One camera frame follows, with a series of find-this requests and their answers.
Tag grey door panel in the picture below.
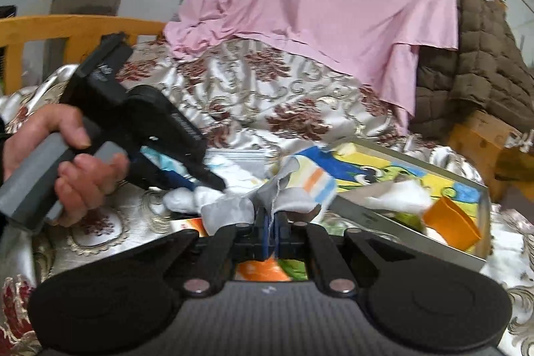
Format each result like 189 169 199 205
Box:
44 0 130 77

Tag floral satin blanket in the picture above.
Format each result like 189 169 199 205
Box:
0 37 534 356

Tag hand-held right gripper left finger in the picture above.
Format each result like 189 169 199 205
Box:
161 210 272 296

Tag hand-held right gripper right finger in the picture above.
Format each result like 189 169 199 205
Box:
272 211 378 296

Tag orange plastic piece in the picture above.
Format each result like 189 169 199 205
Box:
423 195 481 251

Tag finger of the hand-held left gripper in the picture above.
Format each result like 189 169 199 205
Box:
129 160 197 191
175 149 228 192

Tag pink bed sheet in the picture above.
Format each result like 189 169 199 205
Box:
163 0 470 135

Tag orange blue striped cloth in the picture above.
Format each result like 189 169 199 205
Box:
271 146 338 215

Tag person's left hand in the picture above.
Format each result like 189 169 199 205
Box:
4 105 130 227

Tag colourful printed packet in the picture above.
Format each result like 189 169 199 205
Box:
173 218 309 282

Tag brown quilted jacket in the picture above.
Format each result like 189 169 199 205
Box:
411 0 532 140

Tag cartoon printed tin box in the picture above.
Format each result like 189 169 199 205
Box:
267 139 491 261

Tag white cloth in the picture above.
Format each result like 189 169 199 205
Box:
354 179 432 215

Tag cardboard box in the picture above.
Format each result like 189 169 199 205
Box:
448 110 522 169

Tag light blue patterned cloth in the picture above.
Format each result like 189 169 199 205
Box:
140 145 220 215

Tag brown printed bag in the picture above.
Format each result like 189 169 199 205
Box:
496 131 534 182

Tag wooden bed rail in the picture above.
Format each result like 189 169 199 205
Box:
0 15 168 96

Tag grey cloth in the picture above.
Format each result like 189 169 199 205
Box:
200 172 322 236

